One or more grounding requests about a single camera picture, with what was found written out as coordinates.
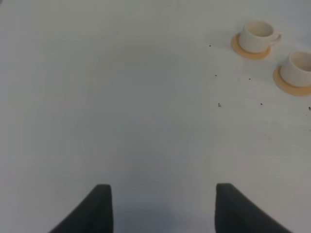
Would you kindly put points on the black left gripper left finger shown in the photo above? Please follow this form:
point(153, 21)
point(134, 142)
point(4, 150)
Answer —
point(93, 215)

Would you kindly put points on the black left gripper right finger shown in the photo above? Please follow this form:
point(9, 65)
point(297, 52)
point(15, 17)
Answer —
point(235, 213)

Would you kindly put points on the near orange coaster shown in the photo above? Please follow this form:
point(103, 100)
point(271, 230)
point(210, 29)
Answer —
point(289, 89)

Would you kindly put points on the orange coaster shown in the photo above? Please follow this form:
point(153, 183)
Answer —
point(240, 51)
point(289, 89)

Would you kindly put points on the near white teacup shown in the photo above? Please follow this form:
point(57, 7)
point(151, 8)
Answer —
point(296, 70)

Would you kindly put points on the white teacup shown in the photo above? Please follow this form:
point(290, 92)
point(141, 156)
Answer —
point(257, 36)
point(296, 70)

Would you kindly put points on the far orange coaster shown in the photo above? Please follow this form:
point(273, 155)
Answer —
point(240, 51)

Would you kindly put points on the far white teacup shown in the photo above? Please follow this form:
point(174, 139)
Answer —
point(257, 36)

